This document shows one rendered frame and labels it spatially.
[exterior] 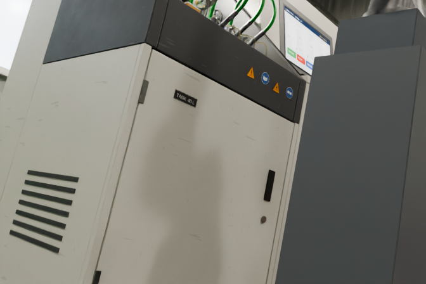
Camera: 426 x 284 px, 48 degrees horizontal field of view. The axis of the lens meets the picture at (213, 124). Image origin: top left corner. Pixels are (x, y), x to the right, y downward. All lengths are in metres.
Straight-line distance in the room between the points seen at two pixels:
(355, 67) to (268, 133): 0.58
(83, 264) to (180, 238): 0.28
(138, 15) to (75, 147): 0.39
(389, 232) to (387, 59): 0.34
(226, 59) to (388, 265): 0.77
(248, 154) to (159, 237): 0.40
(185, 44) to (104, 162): 0.39
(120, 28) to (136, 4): 0.08
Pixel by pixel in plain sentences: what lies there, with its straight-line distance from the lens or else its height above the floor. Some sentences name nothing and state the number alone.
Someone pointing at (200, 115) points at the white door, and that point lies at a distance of 1.33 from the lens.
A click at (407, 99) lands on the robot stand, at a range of 0.97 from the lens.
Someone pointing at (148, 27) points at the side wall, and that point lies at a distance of 1.24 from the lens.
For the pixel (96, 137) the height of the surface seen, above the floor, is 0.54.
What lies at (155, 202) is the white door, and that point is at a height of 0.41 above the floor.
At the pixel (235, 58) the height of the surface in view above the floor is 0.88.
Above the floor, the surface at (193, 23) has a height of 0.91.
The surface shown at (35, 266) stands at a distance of 1.37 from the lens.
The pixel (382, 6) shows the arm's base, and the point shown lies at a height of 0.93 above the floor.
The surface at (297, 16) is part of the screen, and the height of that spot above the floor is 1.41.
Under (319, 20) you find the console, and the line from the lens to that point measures 2.50.
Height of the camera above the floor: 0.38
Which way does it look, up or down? 12 degrees up
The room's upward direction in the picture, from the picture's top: 12 degrees clockwise
